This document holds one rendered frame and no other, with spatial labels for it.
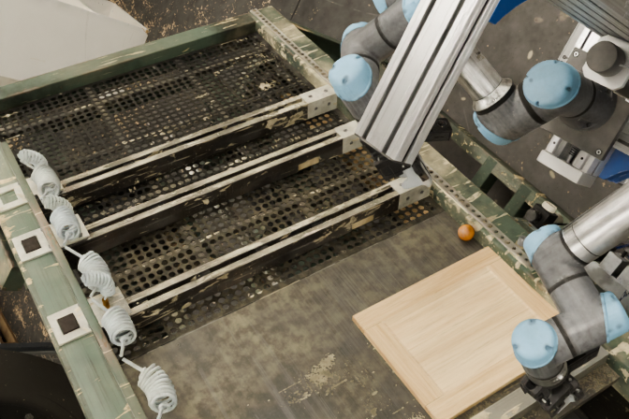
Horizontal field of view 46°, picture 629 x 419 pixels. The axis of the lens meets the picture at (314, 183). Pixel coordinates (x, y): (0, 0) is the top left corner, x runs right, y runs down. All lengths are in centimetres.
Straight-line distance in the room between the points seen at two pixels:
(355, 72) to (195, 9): 383
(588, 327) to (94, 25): 443
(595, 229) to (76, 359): 124
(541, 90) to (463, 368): 72
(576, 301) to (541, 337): 9
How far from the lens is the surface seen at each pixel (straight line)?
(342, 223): 220
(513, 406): 193
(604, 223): 131
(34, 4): 513
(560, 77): 182
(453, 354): 200
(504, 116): 186
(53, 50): 528
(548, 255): 136
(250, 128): 254
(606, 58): 143
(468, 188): 238
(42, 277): 212
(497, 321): 210
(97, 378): 189
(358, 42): 141
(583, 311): 134
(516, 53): 339
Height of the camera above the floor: 284
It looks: 46 degrees down
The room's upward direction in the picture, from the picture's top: 80 degrees counter-clockwise
